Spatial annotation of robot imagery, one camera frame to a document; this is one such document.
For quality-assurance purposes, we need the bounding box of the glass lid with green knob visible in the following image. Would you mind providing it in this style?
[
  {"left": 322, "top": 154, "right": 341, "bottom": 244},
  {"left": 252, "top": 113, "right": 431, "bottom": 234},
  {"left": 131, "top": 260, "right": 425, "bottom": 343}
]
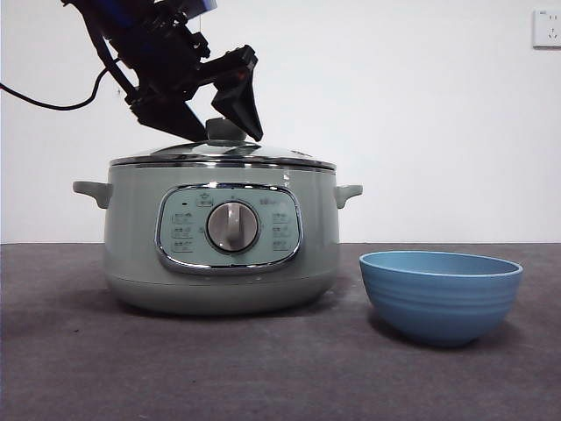
[{"left": 108, "top": 117, "right": 337, "bottom": 171}]

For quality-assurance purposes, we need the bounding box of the pale green electric steamer pot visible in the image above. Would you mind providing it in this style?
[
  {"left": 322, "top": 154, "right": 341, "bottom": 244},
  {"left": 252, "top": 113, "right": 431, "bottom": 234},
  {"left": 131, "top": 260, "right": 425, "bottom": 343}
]
[{"left": 72, "top": 164, "right": 364, "bottom": 316}]

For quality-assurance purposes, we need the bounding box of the blue ribbed bowl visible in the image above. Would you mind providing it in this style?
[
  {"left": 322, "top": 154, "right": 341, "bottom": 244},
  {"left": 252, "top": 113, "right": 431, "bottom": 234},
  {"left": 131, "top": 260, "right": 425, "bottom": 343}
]
[{"left": 359, "top": 250, "right": 524, "bottom": 348}]

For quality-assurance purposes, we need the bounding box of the pale grey left camera box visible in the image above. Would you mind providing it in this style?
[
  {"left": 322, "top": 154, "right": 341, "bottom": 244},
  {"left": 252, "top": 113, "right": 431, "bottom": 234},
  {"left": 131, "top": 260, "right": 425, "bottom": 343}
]
[{"left": 183, "top": 0, "right": 219, "bottom": 14}]

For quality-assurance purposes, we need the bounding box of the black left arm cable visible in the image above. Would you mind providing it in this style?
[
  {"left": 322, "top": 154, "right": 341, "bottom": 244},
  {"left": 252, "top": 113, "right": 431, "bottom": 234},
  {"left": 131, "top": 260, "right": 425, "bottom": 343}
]
[{"left": 0, "top": 30, "right": 141, "bottom": 111}]

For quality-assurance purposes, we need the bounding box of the white wall socket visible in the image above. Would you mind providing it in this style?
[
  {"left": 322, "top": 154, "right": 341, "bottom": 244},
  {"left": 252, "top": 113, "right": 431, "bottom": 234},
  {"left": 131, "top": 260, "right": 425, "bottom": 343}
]
[{"left": 532, "top": 9, "right": 561, "bottom": 50}]

